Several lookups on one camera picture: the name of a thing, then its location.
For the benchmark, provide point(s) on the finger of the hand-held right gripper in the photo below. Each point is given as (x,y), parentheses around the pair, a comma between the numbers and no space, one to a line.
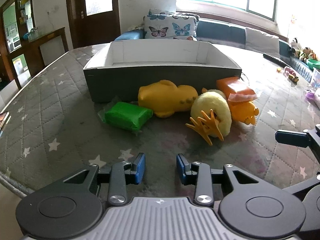
(292,138)

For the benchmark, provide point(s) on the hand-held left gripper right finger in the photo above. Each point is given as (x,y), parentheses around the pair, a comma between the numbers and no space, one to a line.
(181,168)

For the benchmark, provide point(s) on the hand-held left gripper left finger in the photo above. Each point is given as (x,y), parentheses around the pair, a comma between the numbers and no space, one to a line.
(138,168)

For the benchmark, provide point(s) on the green plastic packet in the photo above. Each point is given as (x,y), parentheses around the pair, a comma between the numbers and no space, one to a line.
(126,117)

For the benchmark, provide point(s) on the orange bear toy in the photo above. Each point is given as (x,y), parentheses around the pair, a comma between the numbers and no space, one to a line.
(245,112)

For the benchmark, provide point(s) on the yellow plush chick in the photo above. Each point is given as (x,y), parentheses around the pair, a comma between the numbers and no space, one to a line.
(212,107)

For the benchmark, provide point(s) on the yellow rubber dog toy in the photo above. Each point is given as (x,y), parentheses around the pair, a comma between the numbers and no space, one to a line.
(165,100)

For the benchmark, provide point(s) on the orange plastic packet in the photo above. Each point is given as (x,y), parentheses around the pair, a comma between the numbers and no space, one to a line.
(235,87)

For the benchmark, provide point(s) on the grey cardboard box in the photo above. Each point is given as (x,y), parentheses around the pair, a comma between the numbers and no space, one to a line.
(160,80)

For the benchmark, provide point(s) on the grey star-print quilted desktop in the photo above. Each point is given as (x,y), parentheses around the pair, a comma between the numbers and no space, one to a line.
(62,120)

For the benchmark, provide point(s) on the small purple object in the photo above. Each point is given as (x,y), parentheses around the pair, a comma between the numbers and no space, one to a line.
(310,95)

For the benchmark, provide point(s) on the small toy car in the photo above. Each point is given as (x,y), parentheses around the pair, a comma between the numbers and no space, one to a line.
(291,75)

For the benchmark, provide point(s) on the printed cup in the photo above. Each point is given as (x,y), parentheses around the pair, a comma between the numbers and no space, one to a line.
(316,78)

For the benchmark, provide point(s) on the green bowl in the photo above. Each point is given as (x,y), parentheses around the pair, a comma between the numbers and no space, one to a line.
(314,63)

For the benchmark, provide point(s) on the black remote control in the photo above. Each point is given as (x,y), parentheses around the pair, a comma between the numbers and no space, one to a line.
(275,59)

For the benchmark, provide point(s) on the group of stuffed toys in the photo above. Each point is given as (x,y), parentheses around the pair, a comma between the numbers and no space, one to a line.
(301,48)

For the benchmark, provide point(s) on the white pillow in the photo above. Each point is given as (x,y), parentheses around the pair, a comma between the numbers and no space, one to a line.
(262,40)

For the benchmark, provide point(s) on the dark teal sofa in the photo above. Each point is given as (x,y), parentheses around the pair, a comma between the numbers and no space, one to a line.
(220,32)

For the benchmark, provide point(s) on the blue cushion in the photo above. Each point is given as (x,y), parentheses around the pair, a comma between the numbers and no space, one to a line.
(130,35)

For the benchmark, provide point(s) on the large butterfly print pillow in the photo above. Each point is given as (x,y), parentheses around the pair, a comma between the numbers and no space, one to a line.
(170,27)

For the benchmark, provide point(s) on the brown patterned booklet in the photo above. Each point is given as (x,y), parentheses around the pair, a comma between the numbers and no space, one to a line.
(3,120)

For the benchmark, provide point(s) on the small butterfly print pillow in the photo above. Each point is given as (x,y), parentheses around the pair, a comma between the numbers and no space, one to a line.
(160,11)

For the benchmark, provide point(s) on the brown wooden door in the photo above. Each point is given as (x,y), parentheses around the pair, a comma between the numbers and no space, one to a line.
(77,12)

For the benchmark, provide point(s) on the wooden display cabinet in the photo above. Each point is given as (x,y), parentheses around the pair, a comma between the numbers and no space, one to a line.
(25,42)

